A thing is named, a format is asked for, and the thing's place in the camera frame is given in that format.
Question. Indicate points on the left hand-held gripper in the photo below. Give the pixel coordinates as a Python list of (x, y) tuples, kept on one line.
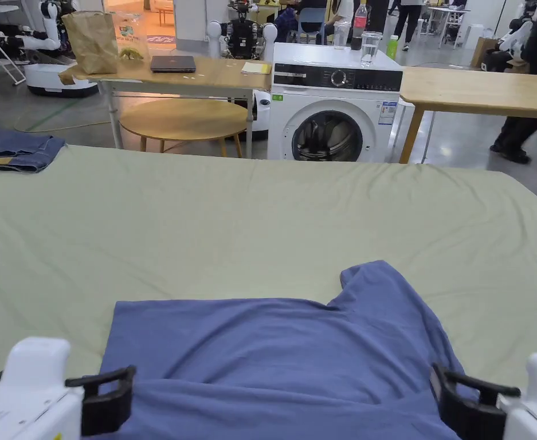
[(25, 408)]

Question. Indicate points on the blue shirt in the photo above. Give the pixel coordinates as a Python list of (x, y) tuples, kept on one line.
[(273, 357)]

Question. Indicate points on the bed with pale green sheet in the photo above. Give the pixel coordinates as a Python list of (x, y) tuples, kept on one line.
[(231, 229)]

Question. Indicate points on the folded blue jeans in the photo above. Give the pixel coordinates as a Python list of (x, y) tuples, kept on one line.
[(18, 149)]

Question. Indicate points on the white washing machine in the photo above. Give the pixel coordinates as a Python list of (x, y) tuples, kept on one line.
[(332, 110)]

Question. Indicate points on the white wheeled robot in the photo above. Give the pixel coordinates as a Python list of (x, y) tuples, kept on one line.
[(48, 68)]

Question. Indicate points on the brown carton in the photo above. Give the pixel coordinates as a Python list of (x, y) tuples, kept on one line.
[(483, 51)]

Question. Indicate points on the white robot with black base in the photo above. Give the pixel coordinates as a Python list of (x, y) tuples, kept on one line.
[(511, 43)]

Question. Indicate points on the white folding rack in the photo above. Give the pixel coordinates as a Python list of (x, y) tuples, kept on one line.
[(0, 50)]

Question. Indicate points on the black robot with white shoulders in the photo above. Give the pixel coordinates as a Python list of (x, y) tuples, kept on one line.
[(245, 34)]

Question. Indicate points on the group of people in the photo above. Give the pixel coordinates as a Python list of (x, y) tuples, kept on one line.
[(314, 18)]

